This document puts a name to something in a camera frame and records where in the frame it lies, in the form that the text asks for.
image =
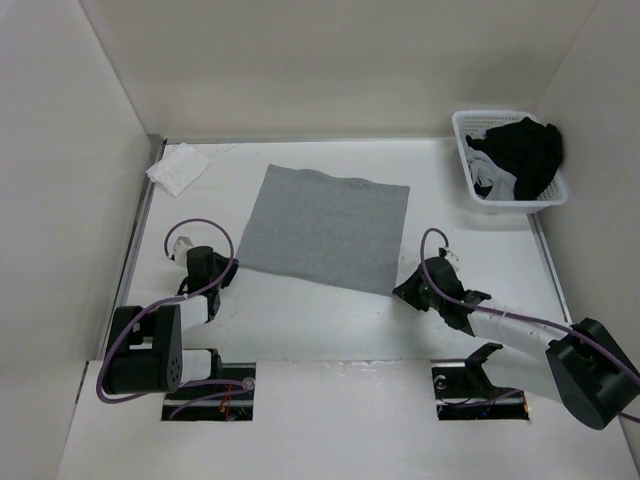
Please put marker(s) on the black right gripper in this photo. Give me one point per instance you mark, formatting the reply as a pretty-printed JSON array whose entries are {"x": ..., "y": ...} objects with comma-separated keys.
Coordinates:
[{"x": 407, "y": 291}]

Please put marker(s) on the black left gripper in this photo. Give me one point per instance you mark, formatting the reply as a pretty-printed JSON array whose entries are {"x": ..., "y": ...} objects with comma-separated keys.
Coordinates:
[{"x": 227, "y": 281}]

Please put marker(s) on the grey tank top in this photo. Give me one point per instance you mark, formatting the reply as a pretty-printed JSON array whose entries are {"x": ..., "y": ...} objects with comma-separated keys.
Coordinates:
[{"x": 340, "y": 232}]

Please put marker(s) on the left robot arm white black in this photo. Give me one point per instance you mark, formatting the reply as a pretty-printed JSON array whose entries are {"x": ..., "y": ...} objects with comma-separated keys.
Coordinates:
[{"x": 145, "y": 349}]

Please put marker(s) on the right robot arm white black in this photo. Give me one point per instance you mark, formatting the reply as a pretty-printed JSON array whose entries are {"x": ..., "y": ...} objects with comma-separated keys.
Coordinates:
[{"x": 581, "y": 366}]

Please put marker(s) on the white folded tank top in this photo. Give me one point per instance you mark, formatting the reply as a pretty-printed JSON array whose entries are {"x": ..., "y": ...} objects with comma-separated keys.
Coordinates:
[{"x": 179, "y": 170}]

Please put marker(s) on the white tank top in basket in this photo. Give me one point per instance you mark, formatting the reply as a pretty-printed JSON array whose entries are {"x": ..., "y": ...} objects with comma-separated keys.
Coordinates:
[{"x": 492, "y": 166}]

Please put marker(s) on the black tank top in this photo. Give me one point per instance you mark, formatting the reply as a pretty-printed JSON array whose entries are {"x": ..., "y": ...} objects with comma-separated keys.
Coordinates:
[{"x": 539, "y": 152}]

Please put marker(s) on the white plastic laundry basket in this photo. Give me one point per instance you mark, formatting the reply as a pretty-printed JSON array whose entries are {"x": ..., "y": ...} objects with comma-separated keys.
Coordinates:
[{"x": 473, "y": 123}]

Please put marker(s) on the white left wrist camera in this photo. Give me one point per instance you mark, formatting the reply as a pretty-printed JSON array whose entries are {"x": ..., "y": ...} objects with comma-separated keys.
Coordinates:
[{"x": 179, "y": 250}]

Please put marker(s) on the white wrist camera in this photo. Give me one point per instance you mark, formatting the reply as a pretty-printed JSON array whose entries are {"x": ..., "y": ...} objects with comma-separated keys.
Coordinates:
[
  {"x": 179, "y": 250},
  {"x": 446, "y": 254}
]

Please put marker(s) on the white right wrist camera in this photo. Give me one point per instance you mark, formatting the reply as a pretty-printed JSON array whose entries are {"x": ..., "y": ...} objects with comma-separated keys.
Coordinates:
[{"x": 446, "y": 254}]

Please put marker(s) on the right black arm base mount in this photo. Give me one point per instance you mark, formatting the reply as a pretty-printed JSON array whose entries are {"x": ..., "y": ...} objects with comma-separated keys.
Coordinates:
[{"x": 463, "y": 392}]

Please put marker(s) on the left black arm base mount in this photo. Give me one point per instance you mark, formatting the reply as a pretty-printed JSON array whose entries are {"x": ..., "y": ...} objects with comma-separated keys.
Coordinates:
[{"x": 223, "y": 392}]

